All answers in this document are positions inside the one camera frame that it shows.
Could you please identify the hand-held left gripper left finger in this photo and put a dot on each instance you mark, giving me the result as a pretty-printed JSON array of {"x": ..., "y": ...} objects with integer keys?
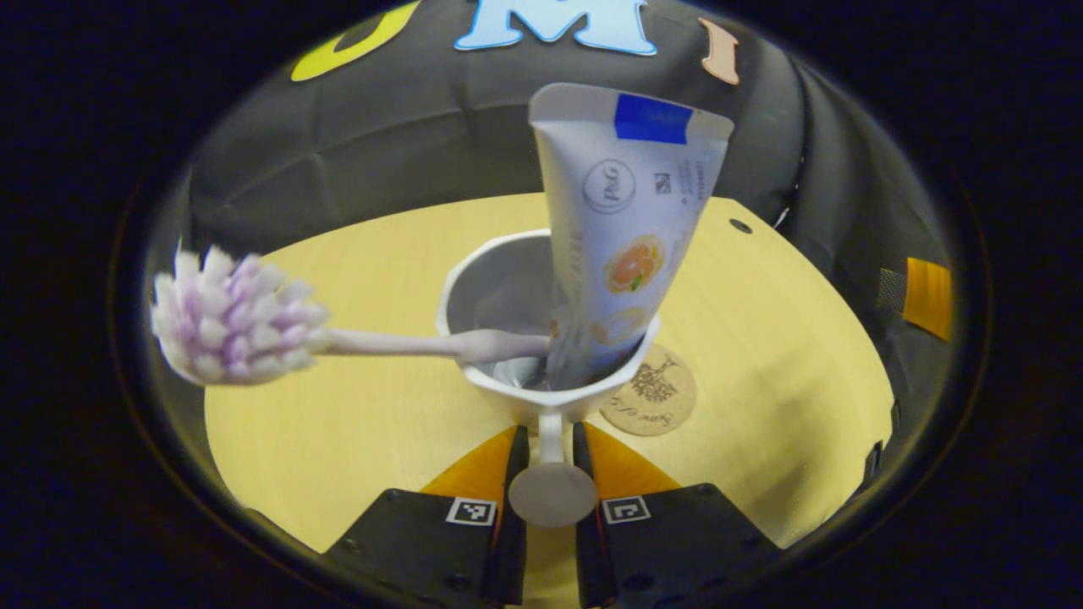
[{"x": 423, "y": 550}]

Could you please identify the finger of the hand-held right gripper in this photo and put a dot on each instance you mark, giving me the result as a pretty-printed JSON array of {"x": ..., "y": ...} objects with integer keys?
[{"x": 926, "y": 296}]

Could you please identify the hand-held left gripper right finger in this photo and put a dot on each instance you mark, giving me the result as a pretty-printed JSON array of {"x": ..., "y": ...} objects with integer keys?
[{"x": 677, "y": 550}]

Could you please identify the round cork coaster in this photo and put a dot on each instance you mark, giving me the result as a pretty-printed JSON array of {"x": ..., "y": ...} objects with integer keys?
[{"x": 660, "y": 408}]

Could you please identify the pink white toothbrush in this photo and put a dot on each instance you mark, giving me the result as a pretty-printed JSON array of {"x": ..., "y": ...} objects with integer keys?
[{"x": 228, "y": 321}]

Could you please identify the white toothpaste tube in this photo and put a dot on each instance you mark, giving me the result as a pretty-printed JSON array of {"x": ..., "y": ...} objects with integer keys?
[{"x": 626, "y": 211}]

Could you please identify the black backdrop cloth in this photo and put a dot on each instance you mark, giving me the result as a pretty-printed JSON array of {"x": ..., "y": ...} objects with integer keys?
[{"x": 381, "y": 144}]

